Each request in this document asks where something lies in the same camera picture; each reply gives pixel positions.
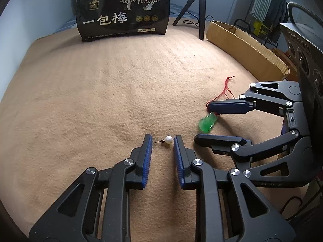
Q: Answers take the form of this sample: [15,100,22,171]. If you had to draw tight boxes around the white pearl earring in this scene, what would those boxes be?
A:
[155,136,173,145]

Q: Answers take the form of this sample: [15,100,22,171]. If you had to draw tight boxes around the green jade pendant red cord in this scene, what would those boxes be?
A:
[198,75,236,134]

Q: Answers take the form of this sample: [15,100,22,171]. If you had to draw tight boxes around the open cardboard box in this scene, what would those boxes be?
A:
[206,21,290,82]

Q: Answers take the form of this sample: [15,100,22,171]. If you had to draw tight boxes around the yellow black box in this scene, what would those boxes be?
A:
[253,20,269,37]

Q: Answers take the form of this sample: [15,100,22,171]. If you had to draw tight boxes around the tan bed blanket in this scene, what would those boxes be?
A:
[0,17,303,237]

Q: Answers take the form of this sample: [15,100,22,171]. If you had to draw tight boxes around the dark hanging clothes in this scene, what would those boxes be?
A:
[264,0,288,29]

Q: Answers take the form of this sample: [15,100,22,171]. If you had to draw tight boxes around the black clothes rack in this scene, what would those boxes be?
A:
[233,0,288,48]

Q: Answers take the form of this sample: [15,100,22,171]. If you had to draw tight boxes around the white striped towel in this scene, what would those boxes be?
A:
[250,0,276,24]

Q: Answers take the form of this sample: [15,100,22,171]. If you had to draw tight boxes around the black tripod stand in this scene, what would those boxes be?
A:
[172,0,208,41]

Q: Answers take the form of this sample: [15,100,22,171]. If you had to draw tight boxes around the black snack bag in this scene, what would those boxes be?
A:
[76,0,170,42]

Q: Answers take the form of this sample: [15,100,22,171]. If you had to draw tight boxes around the black cable with switch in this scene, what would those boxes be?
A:
[181,15,215,29]

